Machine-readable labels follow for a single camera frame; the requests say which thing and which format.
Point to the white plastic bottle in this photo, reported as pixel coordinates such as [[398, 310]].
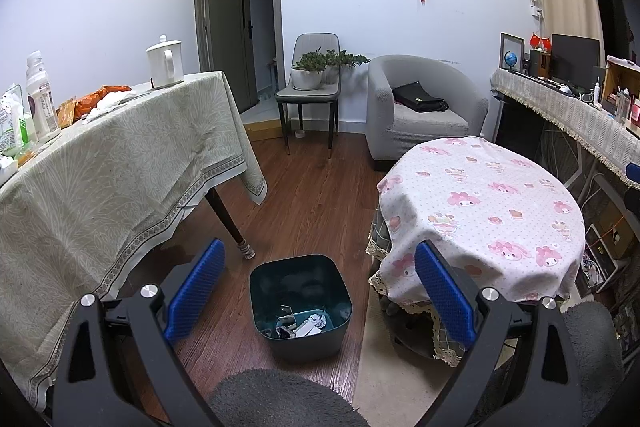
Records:
[[39, 98]]

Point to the white security camera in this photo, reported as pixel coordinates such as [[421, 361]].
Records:
[[536, 9]]

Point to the potted green plant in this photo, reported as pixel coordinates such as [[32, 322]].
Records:
[[308, 70]]

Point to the grey armchair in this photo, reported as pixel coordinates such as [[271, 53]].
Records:
[[392, 128]]

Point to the orange snack bag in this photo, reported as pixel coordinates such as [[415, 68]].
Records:
[[87, 102]]

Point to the small blue globe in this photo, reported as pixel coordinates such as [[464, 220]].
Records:
[[510, 59]]

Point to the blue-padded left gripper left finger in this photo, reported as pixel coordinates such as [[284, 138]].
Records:
[[93, 385]]

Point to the grey dining chair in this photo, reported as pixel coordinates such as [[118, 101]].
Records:
[[328, 92]]

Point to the white electric kettle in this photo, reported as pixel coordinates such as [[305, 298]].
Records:
[[166, 64]]

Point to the black handbag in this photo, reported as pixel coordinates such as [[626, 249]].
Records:
[[413, 96]]

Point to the grey door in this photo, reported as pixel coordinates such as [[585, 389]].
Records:
[[242, 39]]

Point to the dark green trash bin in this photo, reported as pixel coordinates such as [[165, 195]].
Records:
[[301, 307]]

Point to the beige patterned tablecloth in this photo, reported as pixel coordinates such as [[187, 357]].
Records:
[[78, 217]]

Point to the pink patterned tablecloth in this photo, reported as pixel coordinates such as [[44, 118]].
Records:
[[498, 216]]

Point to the beige fringed desk cloth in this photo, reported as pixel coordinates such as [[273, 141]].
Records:
[[599, 134]]

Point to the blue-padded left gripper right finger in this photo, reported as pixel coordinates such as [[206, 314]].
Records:
[[518, 368]]

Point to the framed picture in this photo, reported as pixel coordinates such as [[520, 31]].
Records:
[[512, 43]]

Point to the black computer monitor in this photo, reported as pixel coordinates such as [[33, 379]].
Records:
[[573, 60]]

